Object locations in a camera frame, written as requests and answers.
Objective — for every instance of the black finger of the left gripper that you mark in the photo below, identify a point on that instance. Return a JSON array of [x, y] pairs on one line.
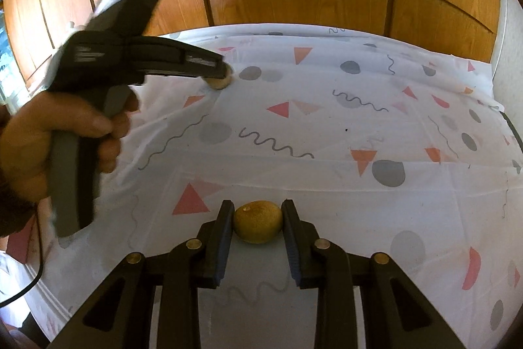
[[164, 56]]

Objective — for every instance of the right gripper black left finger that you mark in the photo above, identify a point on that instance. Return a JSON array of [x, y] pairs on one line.
[[198, 263]]

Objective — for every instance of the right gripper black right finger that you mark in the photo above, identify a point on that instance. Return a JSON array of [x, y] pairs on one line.
[[317, 263]]

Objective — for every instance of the dark-skinned cut stump piece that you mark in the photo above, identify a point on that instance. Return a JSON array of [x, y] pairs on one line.
[[219, 84]]

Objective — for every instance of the green-yellow kiwi fruit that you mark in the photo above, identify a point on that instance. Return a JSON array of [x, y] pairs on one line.
[[258, 222]]

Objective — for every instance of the patterned white tablecloth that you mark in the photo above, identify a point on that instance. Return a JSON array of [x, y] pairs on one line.
[[383, 146]]

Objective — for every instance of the pink rimmed cardboard tray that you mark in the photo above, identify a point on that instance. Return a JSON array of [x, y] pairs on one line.
[[18, 243]]

